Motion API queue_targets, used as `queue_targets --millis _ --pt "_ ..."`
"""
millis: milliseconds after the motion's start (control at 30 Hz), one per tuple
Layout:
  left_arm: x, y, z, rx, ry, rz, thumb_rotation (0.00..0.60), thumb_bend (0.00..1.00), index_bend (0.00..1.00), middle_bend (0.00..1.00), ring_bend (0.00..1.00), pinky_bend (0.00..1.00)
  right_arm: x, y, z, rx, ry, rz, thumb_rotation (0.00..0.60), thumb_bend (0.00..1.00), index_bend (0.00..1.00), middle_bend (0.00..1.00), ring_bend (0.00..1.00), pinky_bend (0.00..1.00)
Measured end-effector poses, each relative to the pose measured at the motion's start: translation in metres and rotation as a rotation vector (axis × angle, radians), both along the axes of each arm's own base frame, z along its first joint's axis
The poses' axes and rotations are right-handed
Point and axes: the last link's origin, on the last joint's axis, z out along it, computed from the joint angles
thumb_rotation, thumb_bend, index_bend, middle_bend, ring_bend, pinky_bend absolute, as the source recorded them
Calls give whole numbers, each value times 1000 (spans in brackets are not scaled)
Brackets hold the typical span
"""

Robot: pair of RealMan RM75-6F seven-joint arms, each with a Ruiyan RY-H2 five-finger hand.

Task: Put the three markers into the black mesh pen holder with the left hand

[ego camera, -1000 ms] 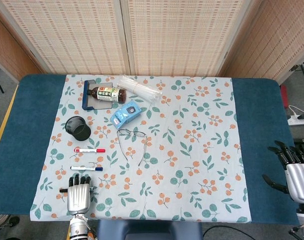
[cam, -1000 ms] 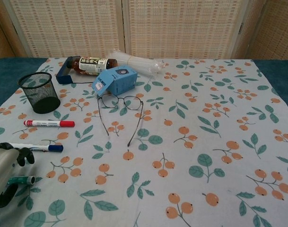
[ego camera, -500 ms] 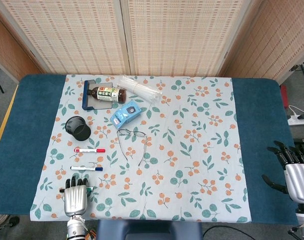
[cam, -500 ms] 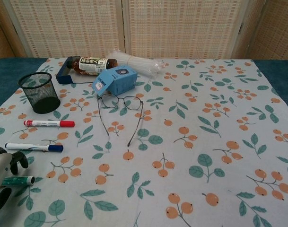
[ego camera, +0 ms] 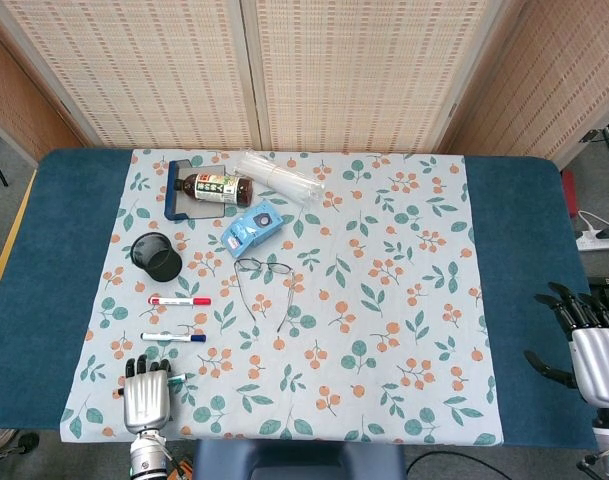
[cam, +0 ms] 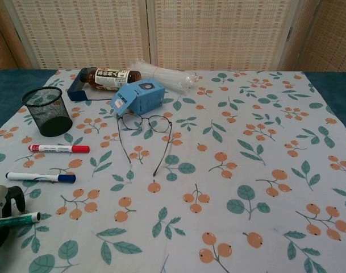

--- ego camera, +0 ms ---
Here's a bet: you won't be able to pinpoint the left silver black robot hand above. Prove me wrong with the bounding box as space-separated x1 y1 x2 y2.
118 353 174 434

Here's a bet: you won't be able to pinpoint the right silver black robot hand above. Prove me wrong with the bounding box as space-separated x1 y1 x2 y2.
523 282 609 406

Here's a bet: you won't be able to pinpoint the teal pen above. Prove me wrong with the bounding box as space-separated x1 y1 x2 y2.
114 372 188 399

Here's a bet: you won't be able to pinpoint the blue capped whiteboard marker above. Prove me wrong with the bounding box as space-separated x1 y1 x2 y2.
140 331 208 344

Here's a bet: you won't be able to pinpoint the red capped whiteboard marker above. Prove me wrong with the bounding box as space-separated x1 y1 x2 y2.
147 295 213 308

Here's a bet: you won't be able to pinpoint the black pen cup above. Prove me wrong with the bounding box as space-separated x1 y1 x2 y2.
129 231 184 283

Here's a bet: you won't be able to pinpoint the black box device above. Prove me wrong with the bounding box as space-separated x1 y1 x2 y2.
586 276 609 311

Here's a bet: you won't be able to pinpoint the white power strip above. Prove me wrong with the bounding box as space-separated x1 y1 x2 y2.
575 233 609 252

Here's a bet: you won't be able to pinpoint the dark blue table cover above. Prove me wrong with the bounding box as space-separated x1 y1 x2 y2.
0 147 601 449

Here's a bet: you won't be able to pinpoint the dark blue chair seat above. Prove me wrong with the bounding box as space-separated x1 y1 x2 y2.
191 438 408 480

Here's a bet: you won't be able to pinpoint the red flat floor item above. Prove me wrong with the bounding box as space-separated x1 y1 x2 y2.
561 169 580 220

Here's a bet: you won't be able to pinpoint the floral fruit print tablecloth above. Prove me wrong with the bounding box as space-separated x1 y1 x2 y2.
58 148 505 447

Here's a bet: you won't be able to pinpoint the blue grey tray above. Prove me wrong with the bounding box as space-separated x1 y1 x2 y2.
163 158 245 222

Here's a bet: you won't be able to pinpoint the light blue cardboard box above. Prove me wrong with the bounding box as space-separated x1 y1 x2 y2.
219 199 286 260

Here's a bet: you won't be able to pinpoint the brown tea bottle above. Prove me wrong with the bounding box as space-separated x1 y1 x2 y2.
172 172 255 207

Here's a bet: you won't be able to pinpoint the clear plastic straw bag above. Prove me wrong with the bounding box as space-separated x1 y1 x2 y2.
233 151 327 207

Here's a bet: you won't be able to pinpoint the angled woven screen panel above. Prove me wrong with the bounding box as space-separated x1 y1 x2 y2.
436 0 609 169

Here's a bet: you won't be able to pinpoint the narrow orange woven screen panel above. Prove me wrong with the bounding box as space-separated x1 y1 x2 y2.
0 19 85 166

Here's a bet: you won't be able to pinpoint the wide woven screen panel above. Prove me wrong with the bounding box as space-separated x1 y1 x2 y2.
241 0 528 154
0 0 263 151

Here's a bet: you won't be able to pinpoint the white power cable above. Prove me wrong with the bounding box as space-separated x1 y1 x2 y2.
577 209 609 236

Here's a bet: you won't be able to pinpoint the thin metal frame eyeglasses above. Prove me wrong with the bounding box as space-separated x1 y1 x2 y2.
232 257 298 335

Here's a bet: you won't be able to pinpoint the black floor cable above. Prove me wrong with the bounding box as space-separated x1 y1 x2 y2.
406 449 500 480

